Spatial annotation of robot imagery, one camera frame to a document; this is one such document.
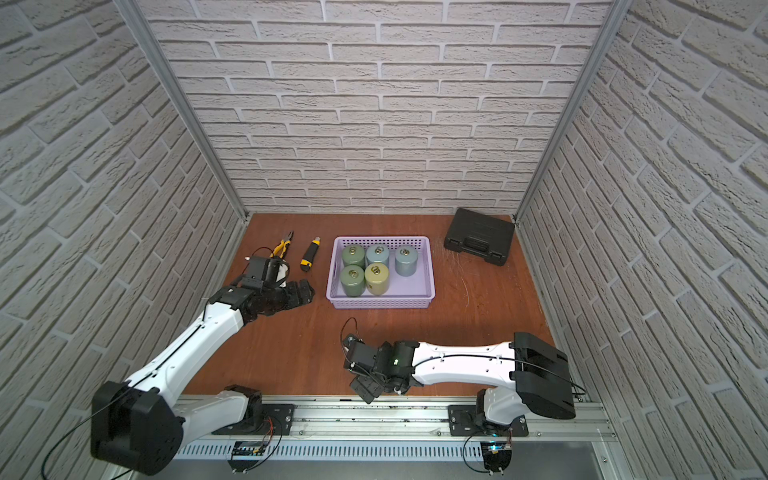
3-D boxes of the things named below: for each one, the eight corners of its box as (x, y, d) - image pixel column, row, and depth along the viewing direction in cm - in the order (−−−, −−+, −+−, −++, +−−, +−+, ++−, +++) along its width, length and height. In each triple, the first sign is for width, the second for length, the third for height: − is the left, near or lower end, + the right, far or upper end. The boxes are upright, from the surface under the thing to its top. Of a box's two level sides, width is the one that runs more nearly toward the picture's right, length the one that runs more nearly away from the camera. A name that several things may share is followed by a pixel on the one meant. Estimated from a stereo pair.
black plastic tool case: (441, 247, 112) (443, 238, 107) (458, 212, 124) (461, 203, 119) (501, 269, 106) (506, 260, 101) (513, 231, 118) (517, 221, 113)
